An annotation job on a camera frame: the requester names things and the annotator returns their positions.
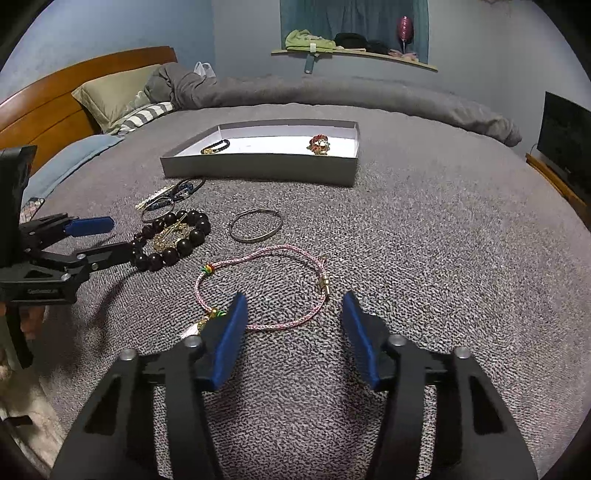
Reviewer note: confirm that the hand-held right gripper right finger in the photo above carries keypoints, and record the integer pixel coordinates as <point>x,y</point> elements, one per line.
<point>358,341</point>

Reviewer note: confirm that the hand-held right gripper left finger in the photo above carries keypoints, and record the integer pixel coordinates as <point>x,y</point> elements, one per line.
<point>231,341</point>

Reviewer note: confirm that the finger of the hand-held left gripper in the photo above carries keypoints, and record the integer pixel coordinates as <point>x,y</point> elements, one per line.
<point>106,256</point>
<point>90,225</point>

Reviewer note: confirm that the thin dark bangle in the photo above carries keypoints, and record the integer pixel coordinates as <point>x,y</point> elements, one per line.
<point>159,216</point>

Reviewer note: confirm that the gold bar hair clip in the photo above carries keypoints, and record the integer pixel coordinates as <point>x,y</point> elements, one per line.
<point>152,197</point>

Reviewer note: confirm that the silver bangle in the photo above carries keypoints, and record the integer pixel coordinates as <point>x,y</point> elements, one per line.
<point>258,238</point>

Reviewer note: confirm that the grey shallow cardboard box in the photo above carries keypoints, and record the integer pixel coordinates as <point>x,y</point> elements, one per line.
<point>258,166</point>

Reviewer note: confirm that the person's left hand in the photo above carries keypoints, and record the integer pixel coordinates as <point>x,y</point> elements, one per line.
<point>33,323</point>

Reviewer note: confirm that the patterned cloth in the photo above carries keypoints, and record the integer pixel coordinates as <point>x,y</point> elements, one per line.
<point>33,207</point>

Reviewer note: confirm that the light blue blanket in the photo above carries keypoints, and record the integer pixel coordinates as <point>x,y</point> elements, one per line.
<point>69,157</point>

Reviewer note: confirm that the wooden headboard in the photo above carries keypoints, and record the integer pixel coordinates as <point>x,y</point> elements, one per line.
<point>46,97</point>

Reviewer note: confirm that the grey speckled blanket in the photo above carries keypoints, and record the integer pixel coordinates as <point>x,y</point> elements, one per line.
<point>415,240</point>

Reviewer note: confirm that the striped pillow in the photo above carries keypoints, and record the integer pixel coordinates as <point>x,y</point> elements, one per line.
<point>143,114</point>

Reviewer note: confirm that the olive pillow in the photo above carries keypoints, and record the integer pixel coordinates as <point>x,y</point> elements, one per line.
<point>111,92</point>

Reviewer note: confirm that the white plastic bag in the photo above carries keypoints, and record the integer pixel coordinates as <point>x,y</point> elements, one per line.
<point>203,69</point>

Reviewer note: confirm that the red flower brooch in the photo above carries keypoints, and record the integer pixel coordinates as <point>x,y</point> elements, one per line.
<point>318,144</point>

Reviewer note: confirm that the grey duvet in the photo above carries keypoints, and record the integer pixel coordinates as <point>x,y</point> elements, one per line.
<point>323,94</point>

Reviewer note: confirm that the wooden stand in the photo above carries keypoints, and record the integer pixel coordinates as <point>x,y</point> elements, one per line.
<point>554,182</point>

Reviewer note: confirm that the green cloth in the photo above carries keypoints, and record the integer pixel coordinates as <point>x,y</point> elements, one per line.
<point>304,40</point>

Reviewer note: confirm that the wooden window shelf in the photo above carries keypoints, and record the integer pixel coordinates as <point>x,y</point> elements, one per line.
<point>360,55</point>

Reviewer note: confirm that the pink cloth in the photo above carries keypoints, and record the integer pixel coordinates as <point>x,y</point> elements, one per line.
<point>406,55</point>

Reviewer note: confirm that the black monitor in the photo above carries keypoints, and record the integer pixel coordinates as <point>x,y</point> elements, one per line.
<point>565,134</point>

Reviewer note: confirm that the black cloth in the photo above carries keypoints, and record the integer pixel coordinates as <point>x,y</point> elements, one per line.
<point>355,40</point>

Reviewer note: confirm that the teal curtain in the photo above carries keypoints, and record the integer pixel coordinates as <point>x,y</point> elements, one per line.
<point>323,16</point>

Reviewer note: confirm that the pink wine glass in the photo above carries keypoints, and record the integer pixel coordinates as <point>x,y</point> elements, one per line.
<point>405,27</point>

